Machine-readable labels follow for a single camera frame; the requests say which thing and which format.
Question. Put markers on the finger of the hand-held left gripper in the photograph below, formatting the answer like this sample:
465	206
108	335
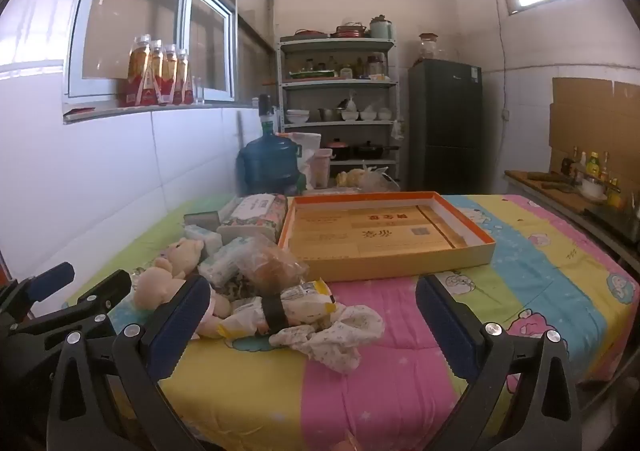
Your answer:
50	278
105	288

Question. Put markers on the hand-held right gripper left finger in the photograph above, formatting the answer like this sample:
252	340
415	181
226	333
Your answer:
180	331

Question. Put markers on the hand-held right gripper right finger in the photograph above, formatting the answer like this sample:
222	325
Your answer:
445	331

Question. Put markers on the beige teddy bear purple dress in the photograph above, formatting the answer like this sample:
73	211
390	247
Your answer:
152	286

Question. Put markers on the leopard print plush toy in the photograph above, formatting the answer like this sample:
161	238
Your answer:
240	292

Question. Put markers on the pale pink plush toy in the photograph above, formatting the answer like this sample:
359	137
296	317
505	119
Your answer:
182	253

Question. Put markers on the large green leaf tissue pack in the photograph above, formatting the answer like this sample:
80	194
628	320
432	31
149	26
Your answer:
222	263

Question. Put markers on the black elastic band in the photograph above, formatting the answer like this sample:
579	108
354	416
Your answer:
273	313

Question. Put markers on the white floral cloth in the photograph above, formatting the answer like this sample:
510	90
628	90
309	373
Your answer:
335	341

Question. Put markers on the bread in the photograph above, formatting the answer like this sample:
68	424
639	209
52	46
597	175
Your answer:
272	266

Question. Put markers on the orange cardboard tray box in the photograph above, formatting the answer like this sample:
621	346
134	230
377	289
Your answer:
370	236

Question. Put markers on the white yellow snack packet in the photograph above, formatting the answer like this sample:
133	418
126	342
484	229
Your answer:
300	303

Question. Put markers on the colourful cartoon printed blanket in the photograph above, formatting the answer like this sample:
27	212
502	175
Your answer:
390	356

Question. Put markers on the pale green tissue pack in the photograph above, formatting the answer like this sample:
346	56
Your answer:
201	219

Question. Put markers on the floral tissue pack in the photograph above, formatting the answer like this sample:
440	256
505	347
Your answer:
255	216

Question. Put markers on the kitchen counter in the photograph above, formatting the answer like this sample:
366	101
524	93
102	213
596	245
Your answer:
560	211

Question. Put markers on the red paper on windowsill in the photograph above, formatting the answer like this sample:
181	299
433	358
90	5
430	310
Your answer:
79	112

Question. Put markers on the clear plastic bag with food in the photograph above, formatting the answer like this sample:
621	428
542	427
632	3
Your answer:
365	178

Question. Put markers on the blue water jug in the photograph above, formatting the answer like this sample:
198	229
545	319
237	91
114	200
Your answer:
267	163

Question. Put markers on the black frying pan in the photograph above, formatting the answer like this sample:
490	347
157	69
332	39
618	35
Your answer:
370	150

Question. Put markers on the pale pink plastic container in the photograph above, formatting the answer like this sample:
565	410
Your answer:
320	168

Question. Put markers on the dark refrigerator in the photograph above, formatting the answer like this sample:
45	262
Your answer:
445	126

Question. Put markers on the white bowl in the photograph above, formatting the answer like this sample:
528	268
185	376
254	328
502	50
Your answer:
593	187

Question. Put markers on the small red cooking pot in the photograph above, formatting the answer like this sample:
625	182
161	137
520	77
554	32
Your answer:
337	148

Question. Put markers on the tea drink bottle red label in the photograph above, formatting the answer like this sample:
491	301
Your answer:
184	81
137	76
156	76
170	78

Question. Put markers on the clear drinking glass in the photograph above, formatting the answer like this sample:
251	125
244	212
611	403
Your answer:
198	91

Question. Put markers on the white sack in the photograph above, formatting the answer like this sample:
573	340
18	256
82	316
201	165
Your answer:
305	151

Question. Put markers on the green yellow condiment bottle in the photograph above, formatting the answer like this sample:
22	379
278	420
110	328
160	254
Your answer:
593	165

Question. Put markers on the black water jug pump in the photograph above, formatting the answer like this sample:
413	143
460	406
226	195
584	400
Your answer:
265	113

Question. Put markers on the stack of white bowls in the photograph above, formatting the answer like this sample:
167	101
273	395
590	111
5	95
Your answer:
298	116

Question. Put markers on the grey metal storage shelf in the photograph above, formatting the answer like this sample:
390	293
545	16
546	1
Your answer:
340	83

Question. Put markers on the white framed sliding window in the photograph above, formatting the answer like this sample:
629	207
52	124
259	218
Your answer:
135	16

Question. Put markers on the glass jar with brown lid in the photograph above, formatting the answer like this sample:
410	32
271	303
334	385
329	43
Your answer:
428	48

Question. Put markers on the mint green canister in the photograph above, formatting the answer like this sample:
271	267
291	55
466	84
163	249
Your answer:
381	27

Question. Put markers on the red lidded pot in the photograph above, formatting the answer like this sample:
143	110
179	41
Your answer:
348	30

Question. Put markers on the cardboard sheet on wall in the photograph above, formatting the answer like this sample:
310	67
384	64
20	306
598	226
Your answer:
595	121

